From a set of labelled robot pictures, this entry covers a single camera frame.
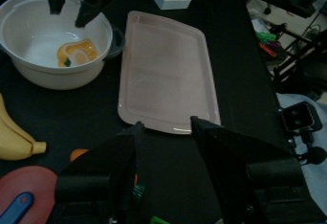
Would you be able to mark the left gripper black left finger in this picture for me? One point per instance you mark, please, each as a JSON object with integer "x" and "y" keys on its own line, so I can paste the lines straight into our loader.
{"x": 97, "y": 170}

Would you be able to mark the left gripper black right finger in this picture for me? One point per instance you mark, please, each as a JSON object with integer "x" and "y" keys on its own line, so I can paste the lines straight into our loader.
{"x": 237, "y": 164}

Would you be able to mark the orange toy fruit green end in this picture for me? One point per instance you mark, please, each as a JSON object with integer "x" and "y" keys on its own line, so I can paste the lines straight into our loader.
{"x": 77, "y": 153}

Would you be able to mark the yellow toy pepper slice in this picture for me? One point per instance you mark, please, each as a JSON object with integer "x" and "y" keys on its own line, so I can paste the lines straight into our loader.
{"x": 86, "y": 50}

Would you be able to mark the red toy board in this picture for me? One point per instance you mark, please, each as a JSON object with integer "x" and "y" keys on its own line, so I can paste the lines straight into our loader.
{"x": 29, "y": 180}

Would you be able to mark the toy corn with green husk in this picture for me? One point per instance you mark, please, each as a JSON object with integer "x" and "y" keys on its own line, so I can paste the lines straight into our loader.
{"x": 157, "y": 220}

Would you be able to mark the yellow toy banana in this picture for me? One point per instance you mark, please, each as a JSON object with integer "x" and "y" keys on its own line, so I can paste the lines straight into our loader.
{"x": 12, "y": 138}

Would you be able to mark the pink plastic tray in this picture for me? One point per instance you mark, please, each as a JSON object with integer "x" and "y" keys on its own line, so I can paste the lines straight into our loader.
{"x": 165, "y": 74}

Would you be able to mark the black metal stand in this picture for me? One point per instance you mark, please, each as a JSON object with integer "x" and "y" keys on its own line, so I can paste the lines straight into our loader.
{"x": 297, "y": 58}

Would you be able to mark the red toy in background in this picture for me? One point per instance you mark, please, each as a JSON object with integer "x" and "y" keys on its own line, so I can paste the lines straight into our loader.
{"x": 266, "y": 49}

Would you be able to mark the green toy in background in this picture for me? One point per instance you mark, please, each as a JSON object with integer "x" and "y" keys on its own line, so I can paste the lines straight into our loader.
{"x": 265, "y": 37}

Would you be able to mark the black table-level camera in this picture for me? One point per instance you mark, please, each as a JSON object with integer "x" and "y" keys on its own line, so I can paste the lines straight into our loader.
{"x": 300, "y": 116}

